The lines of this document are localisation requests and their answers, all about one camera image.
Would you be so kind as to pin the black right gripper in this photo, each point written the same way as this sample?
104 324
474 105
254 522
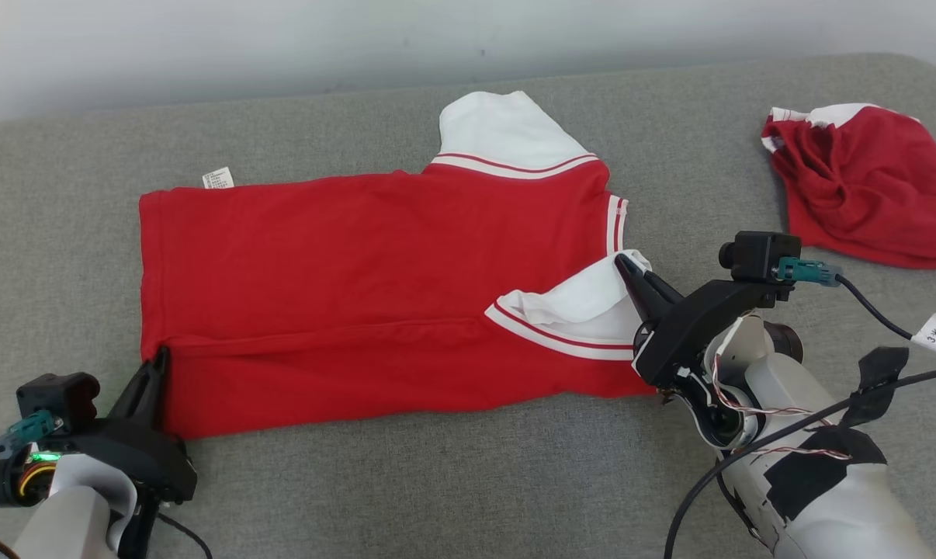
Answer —
693 326

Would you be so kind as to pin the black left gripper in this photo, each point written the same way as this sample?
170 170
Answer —
134 458

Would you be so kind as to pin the red shirt with white sleeves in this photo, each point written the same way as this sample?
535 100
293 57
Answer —
344 287

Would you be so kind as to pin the red shorts with white stripe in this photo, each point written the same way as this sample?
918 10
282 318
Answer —
864 186

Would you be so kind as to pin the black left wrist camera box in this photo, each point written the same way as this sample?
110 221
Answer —
57 396

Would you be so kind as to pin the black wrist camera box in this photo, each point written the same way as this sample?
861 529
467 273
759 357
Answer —
759 255
57 396

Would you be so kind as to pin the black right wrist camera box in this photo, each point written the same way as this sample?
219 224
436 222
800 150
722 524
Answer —
759 255

